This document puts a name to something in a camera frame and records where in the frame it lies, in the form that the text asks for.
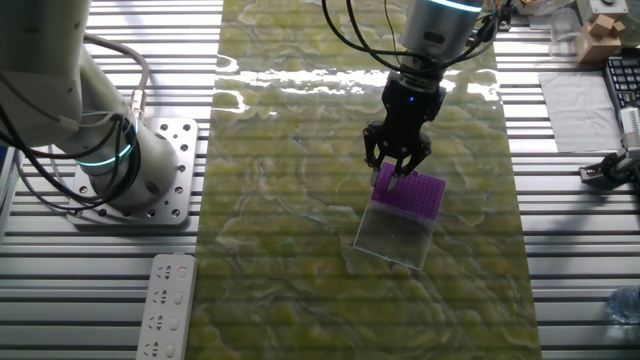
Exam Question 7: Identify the grey metal box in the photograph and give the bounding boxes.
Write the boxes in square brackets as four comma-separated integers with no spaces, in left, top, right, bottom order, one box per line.
[589,0,629,15]

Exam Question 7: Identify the black clamp tool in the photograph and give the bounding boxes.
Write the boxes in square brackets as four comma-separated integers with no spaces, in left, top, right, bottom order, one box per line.
[578,107,640,191]

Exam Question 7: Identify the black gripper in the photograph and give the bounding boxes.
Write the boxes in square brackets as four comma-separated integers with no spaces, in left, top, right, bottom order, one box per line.
[363,72,446,191]

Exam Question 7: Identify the green marble pattern mat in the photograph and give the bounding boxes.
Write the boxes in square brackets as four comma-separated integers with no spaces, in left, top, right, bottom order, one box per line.
[184,0,544,360]

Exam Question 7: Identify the clear plastic water bottle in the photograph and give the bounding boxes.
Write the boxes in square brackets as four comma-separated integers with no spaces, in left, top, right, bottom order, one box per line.
[607,285,640,325]

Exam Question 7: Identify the black keyboard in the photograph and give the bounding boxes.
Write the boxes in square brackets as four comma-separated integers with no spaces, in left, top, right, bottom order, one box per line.
[603,55,640,110]

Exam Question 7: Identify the wooden blocks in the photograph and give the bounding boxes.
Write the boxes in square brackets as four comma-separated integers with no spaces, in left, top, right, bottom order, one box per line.
[574,13,626,64]

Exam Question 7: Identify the white power strip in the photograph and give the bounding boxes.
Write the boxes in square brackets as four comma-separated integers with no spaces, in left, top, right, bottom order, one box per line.
[135,253,200,360]

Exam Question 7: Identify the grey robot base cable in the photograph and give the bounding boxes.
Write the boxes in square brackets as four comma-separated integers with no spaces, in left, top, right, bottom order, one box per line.
[82,32,151,121]

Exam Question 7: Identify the black cable bundle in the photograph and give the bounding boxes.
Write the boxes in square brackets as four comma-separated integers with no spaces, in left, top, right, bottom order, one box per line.
[0,99,144,211]

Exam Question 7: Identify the white paper sheet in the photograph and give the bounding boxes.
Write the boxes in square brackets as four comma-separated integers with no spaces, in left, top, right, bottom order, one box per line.
[538,69,624,154]

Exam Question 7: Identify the clear glass cup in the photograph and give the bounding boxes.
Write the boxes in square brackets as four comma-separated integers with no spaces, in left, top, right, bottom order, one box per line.
[548,7,584,59]

